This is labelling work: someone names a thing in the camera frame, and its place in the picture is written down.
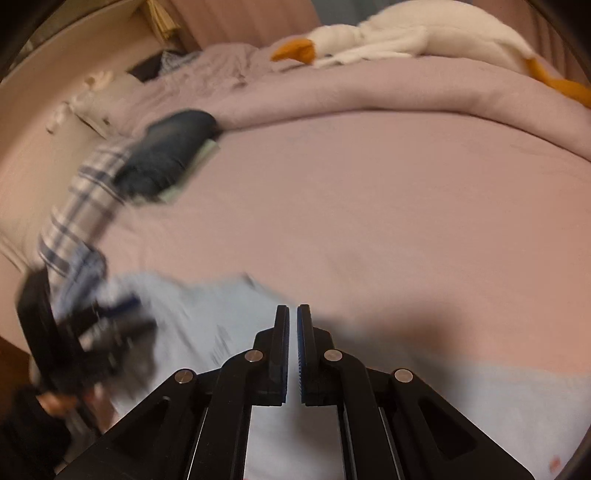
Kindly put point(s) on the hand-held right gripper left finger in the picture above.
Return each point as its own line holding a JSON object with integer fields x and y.
{"x": 280, "y": 364}

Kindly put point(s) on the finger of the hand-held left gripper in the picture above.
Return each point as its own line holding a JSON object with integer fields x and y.
{"x": 131, "y": 334}
{"x": 124, "y": 307}

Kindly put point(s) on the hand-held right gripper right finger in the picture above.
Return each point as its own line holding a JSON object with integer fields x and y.
{"x": 303, "y": 364}

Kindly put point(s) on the light blue denim pants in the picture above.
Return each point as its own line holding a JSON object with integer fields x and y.
{"x": 207, "y": 314}

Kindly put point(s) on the person's left forearm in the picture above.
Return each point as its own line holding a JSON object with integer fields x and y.
{"x": 27, "y": 438}

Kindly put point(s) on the dark blue folded pants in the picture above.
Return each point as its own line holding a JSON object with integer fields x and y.
{"x": 161, "y": 147}

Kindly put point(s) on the person's left hand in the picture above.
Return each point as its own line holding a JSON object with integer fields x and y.
{"x": 57, "y": 402}

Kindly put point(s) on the plaid cloth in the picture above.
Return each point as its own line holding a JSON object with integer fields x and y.
{"x": 87, "y": 194}

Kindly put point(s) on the bed with pink sheet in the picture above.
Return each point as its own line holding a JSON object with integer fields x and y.
{"x": 369, "y": 221}

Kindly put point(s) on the light green folded cloth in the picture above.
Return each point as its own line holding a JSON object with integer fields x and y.
{"x": 203, "y": 159}

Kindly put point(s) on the small white plush toy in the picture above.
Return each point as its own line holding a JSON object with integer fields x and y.
{"x": 98, "y": 80}
{"x": 57, "y": 117}

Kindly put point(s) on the beige pillow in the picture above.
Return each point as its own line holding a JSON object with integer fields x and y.
{"x": 104, "y": 104}

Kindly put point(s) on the dark cloth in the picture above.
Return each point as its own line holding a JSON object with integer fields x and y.
{"x": 147, "y": 67}

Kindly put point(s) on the blue checked shirt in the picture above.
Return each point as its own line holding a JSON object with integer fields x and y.
{"x": 182, "y": 60}

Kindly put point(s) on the white shelf cabinet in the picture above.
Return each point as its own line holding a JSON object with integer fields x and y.
{"x": 69, "y": 27}

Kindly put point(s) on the pink quilt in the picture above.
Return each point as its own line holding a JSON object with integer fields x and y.
{"x": 369, "y": 87}

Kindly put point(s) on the pink curtain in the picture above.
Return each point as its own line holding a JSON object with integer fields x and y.
{"x": 244, "y": 23}

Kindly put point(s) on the white goose plush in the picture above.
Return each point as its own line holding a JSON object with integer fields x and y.
{"x": 406, "y": 32}

